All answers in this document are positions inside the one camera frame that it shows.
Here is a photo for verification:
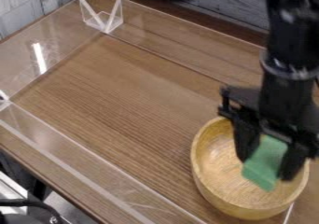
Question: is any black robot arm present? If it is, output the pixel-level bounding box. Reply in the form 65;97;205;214
217;0;319;181

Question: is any clear acrylic corner bracket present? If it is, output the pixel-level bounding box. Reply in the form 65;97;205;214
78;0;122;35

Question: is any black cable lower left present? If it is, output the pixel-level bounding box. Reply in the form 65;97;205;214
0;199;63;224

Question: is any brown wooden bowl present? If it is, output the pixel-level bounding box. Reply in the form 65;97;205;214
190;118;309;220

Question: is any black metal bracket with screw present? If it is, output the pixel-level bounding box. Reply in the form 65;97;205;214
26;193;71;224

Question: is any green rectangular block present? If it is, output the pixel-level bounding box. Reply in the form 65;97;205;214
241;134;288;191

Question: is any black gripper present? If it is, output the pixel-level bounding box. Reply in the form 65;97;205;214
217;72;319;181

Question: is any clear acrylic enclosure wall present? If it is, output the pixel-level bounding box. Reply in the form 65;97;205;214
0;0;319;224

